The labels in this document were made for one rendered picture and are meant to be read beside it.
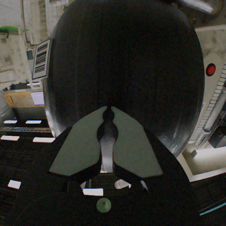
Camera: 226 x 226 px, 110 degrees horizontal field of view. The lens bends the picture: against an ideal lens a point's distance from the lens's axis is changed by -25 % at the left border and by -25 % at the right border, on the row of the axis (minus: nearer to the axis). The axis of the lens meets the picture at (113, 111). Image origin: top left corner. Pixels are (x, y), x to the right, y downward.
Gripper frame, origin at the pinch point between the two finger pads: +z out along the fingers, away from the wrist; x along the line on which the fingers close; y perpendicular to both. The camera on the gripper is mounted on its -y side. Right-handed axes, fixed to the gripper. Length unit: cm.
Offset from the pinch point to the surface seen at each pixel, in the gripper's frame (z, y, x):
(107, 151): 0.1, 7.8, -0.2
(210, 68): 20.0, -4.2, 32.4
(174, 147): 0.1, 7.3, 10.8
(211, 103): 21.6, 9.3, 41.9
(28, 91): 532, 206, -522
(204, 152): 28, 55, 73
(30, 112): 884, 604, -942
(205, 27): 17.8, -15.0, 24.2
